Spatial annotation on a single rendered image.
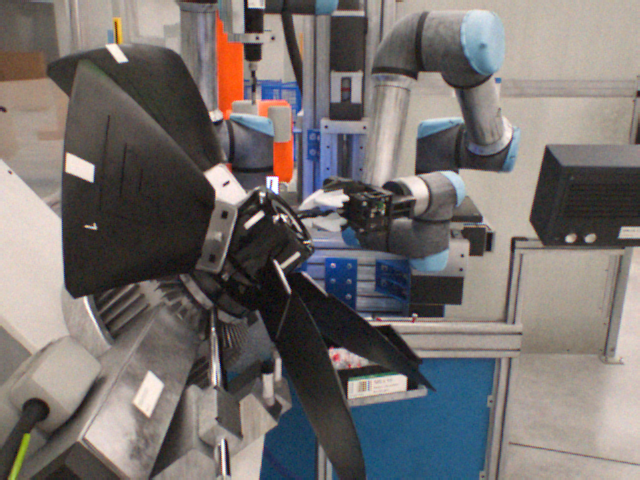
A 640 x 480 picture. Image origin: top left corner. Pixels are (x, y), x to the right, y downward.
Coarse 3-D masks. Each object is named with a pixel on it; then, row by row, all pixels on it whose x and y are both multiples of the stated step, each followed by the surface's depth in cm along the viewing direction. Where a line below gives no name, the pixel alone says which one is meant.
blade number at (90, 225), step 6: (84, 216) 54; (90, 216) 55; (96, 216) 56; (84, 222) 54; (90, 222) 55; (96, 222) 56; (84, 228) 54; (90, 228) 55; (96, 228) 56; (84, 234) 54; (90, 234) 55; (96, 234) 56
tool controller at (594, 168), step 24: (552, 144) 129; (552, 168) 126; (576, 168) 121; (600, 168) 121; (624, 168) 121; (552, 192) 125; (576, 192) 123; (600, 192) 123; (624, 192) 123; (552, 216) 127; (576, 216) 126; (600, 216) 126; (624, 216) 126; (552, 240) 130; (576, 240) 130; (600, 240) 130; (624, 240) 130
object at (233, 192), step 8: (216, 168) 87; (224, 168) 87; (208, 176) 86; (216, 176) 87; (224, 176) 87; (232, 176) 87; (216, 184) 86; (232, 184) 87; (216, 192) 86; (224, 192) 86; (232, 192) 87; (240, 192) 87; (224, 200) 86; (232, 200) 86
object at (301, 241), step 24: (264, 192) 82; (240, 216) 80; (264, 216) 78; (288, 216) 86; (240, 240) 79; (264, 240) 78; (288, 240) 79; (312, 240) 87; (240, 264) 79; (264, 264) 80; (216, 288) 79; (240, 288) 82; (240, 312) 82
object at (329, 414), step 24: (288, 312) 76; (288, 336) 77; (312, 336) 68; (288, 360) 77; (312, 360) 70; (312, 384) 72; (336, 384) 60; (312, 408) 73; (336, 408) 65; (336, 432) 68; (336, 456) 70; (360, 456) 59
